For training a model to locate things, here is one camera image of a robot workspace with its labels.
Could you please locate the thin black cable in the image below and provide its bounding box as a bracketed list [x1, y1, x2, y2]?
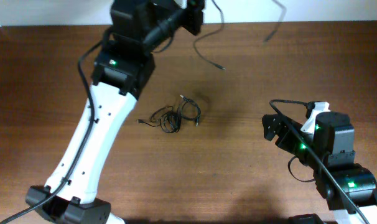
[160, 95, 202, 134]
[137, 105, 180, 134]
[149, 105, 202, 134]

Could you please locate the thin black cable tangled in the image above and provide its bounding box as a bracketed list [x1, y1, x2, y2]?
[160, 95, 202, 134]

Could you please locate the thick black USB cable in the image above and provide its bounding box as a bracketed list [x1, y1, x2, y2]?
[193, 0, 287, 71]

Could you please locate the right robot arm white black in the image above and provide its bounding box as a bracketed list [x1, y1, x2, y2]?
[262, 111, 377, 223]

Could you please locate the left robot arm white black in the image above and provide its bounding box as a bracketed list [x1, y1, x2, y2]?
[26, 1, 205, 224]

